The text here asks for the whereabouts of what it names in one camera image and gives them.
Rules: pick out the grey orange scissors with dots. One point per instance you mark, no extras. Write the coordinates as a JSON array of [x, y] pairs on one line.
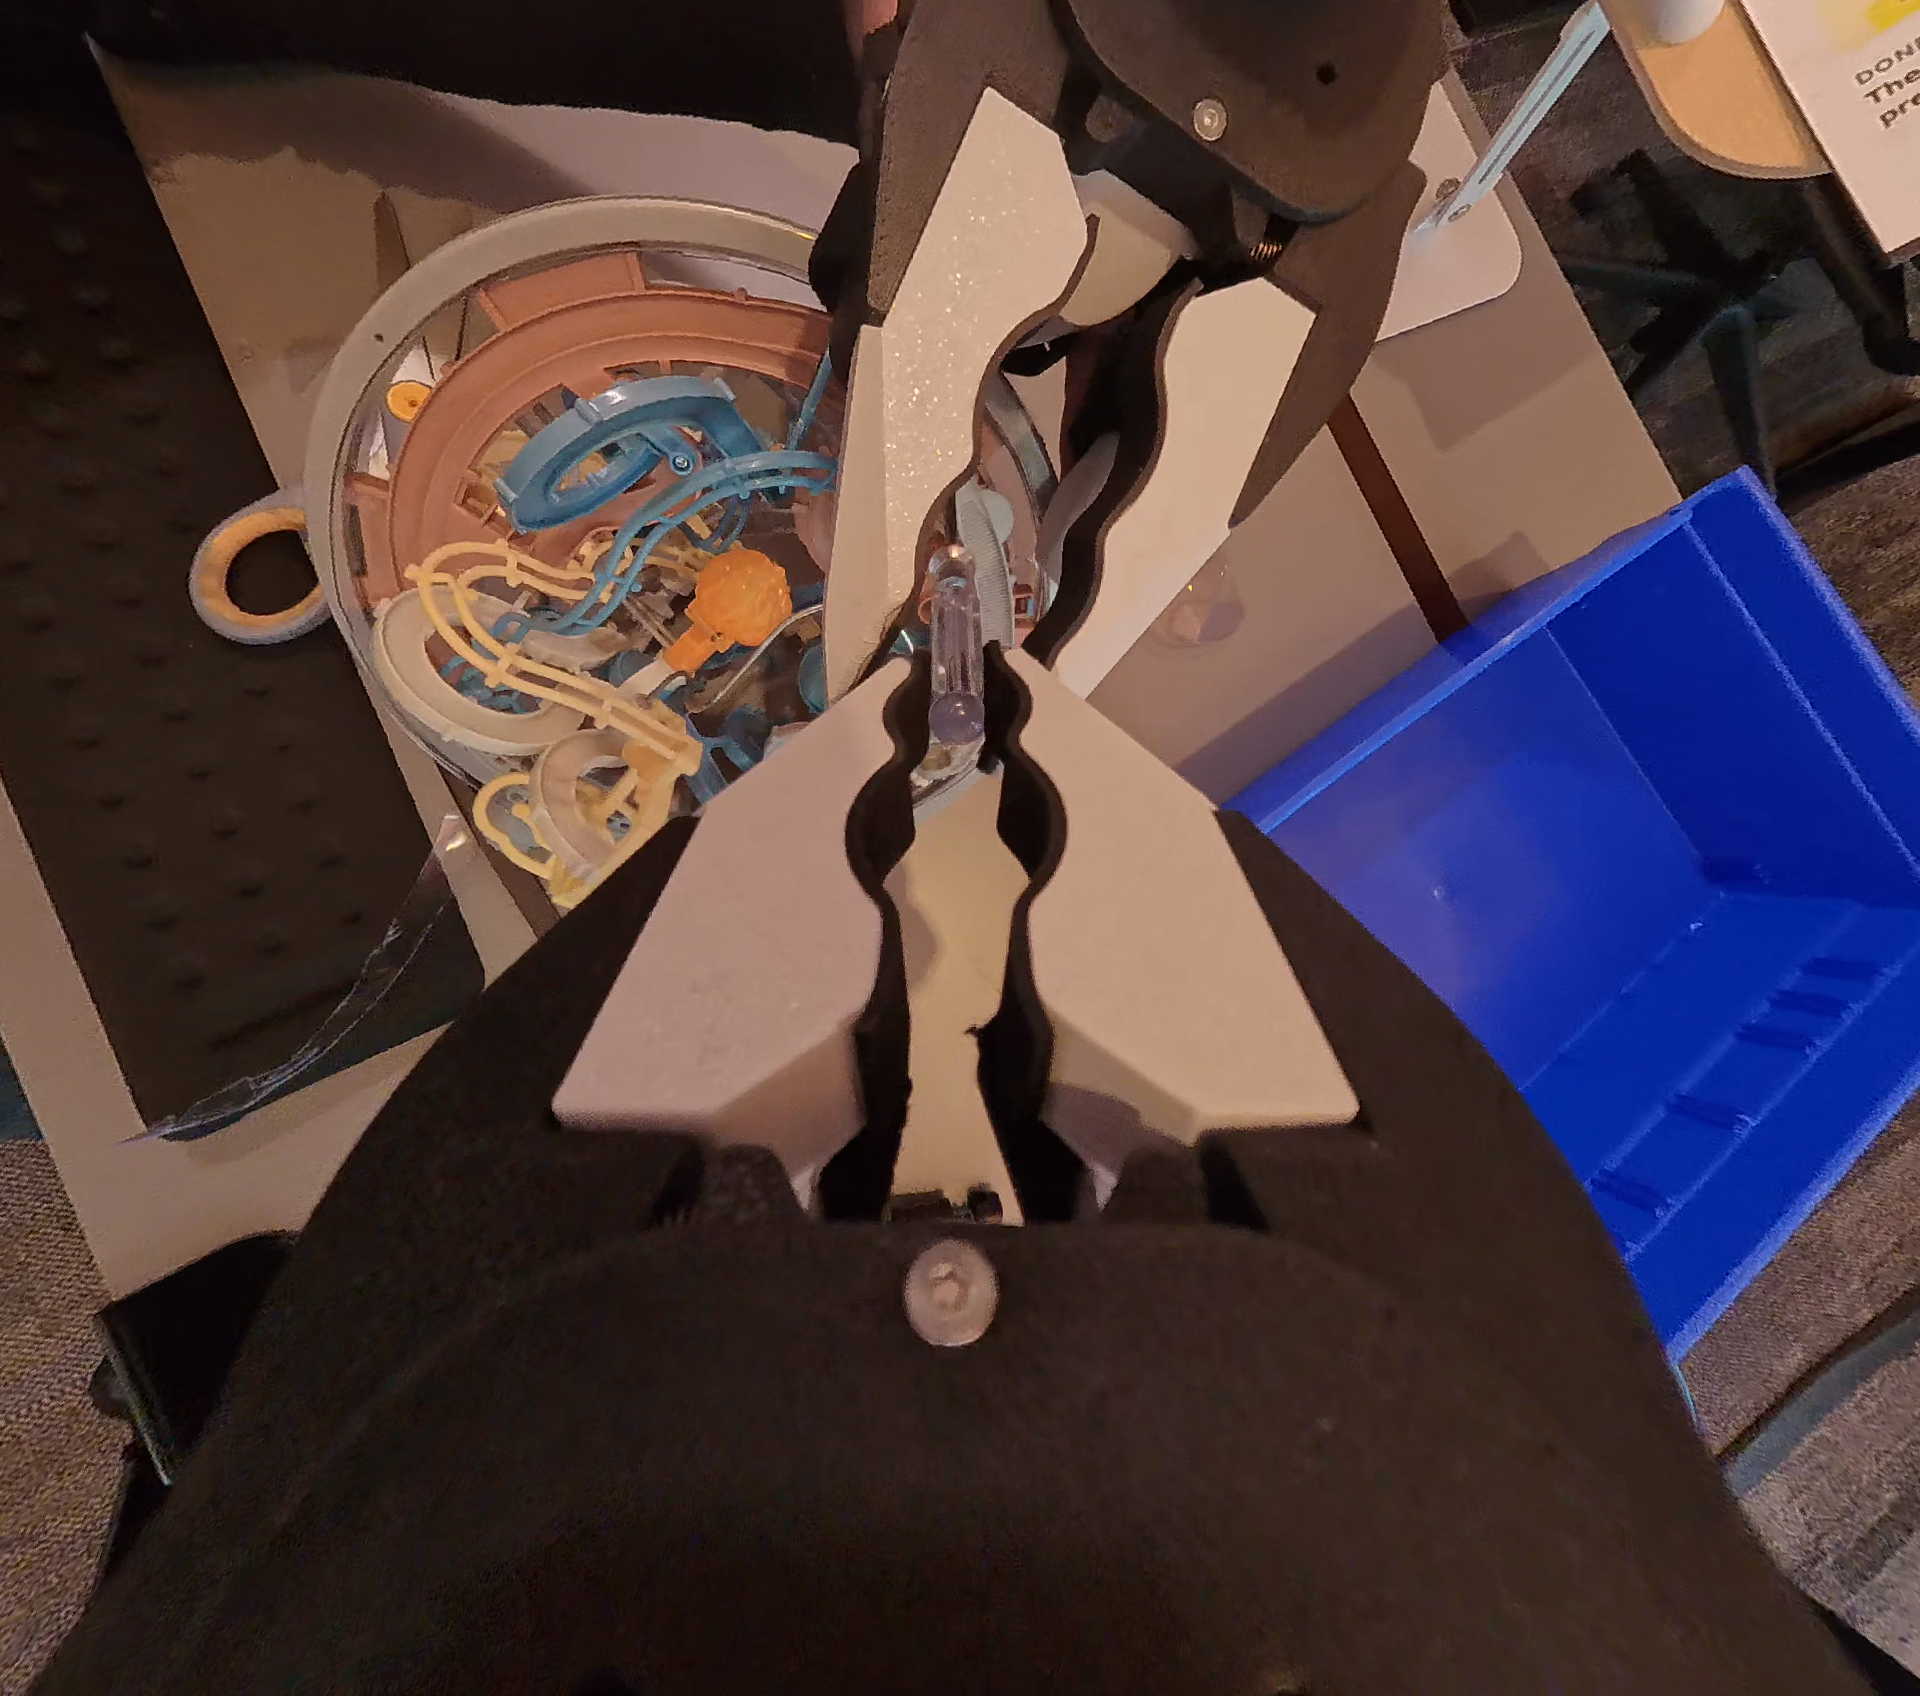
[[224, 616]]

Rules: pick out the marble maze ball toy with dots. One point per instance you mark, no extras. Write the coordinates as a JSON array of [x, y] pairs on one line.
[[600, 346]]

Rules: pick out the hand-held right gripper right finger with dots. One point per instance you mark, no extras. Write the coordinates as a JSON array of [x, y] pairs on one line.
[[1184, 976]]

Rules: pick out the black dimpled mat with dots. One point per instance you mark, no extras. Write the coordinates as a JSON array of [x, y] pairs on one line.
[[150, 677]]

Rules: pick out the black office chair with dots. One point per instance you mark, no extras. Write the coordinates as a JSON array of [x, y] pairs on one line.
[[1725, 286]]

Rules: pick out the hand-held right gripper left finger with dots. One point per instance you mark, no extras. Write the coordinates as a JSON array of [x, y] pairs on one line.
[[720, 976]]

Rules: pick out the clear plastic wrapper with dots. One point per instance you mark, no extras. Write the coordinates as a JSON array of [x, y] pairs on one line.
[[404, 960]]

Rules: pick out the blue storage bin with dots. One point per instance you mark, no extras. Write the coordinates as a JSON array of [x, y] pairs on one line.
[[1651, 900]]

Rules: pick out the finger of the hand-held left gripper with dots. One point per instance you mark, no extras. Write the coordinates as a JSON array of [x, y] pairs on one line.
[[1200, 421], [931, 377]]

